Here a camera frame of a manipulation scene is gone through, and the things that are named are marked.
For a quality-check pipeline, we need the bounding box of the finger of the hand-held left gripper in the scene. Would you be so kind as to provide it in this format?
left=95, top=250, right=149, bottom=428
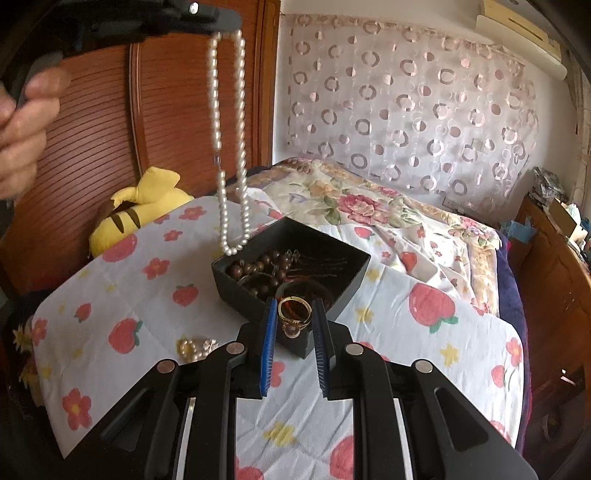
left=157, top=0, right=244, bottom=38

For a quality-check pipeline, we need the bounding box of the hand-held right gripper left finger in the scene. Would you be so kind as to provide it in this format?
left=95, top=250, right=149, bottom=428
left=65, top=298, right=280, bottom=480

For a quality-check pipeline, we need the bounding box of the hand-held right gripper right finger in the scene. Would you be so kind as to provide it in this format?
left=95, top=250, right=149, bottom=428
left=311, top=298, right=546, bottom=480

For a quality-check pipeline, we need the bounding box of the gold ring with pearl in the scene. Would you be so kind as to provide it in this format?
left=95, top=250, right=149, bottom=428
left=276, top=296, right=318, bottom=340

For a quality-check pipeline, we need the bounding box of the pale translucent bangle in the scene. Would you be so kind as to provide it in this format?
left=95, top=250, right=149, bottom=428
left=274, top=281, right=341, bottom=320

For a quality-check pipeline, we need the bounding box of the black square box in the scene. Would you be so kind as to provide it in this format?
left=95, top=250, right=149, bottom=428
left=211, top=216, right=371, bottom=360

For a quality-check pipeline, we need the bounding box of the white pearl necklace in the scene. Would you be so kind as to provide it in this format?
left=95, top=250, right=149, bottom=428
left=206, top=28, right=253, bottom=256

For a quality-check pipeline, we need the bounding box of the brown wooden bead bracelet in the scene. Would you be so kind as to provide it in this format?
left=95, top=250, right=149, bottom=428
left=225, top=249, right=294, bottom=301

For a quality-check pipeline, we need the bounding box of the dark thin hairpin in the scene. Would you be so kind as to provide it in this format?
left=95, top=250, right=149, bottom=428
left=286, top=249, right=350, bottom=280

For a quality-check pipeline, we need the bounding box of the person's left hand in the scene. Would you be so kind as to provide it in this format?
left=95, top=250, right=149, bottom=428
left=0, top=59, right=73, bottom=202

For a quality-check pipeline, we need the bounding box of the wooden wardrobe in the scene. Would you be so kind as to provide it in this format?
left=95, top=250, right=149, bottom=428
left=0, top=0, right=281, bottom=297

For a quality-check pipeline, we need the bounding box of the strawberry printed sheet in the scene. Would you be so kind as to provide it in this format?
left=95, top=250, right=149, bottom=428
left=30, top=187, right=528, bottom=480

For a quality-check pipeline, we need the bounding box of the floral quilt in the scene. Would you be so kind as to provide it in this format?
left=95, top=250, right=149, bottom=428
left=247, top=157, right=502, bottom=320

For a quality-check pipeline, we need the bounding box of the yellow plush toy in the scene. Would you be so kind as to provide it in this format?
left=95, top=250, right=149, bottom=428
left=89, top=167, right=195, bottom=256

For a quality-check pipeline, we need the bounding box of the dark blue blanket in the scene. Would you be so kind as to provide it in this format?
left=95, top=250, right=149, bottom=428
left=496, top=228, right=533, bottom=456

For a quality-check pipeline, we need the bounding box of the circle patterned sheer curtain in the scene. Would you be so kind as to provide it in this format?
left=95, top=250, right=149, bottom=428
left=277, top=13, right=542, bottom=209

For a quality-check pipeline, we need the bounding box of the blue plastic bag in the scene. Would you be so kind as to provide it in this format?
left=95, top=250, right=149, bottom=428
left=501, top=215, right=539, bottom=244

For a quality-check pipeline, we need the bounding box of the wooden cabinet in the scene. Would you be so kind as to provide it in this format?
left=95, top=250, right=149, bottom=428
left=514, top=196, right=591, bottom=380

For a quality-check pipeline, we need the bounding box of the cardboard box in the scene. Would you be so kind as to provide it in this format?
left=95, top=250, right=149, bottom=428
left=547, top=198, right=585, bottom=241

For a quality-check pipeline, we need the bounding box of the stack of magazines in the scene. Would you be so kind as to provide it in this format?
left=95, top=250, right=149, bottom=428
left=531, top=166, right=570, bottom=206

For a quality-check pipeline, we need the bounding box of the small pink pearl bracelet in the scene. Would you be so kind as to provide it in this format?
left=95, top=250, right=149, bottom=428
left=177, top=338, right=219, bottom=362

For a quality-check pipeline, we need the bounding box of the cream wall air conditioner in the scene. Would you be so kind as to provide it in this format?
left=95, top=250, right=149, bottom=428
left=475, top=0, right=570, bottom=80

